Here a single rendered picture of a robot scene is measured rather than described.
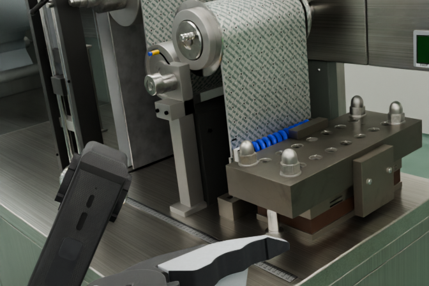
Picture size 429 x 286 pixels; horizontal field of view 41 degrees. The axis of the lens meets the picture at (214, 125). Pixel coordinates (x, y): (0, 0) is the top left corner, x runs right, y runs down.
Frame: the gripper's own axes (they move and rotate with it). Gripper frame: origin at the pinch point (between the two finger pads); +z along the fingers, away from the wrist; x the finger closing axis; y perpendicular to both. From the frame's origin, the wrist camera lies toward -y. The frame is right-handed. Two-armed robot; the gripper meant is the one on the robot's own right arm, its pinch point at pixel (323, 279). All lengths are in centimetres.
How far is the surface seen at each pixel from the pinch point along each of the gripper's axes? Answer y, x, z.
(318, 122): 8, -84, 24
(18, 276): 43, -117, -50
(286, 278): 26, -56, 9
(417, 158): 82, -307, 147
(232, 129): 5, -79, 6
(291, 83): -1, -87, 20
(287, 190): 13, -61, 11
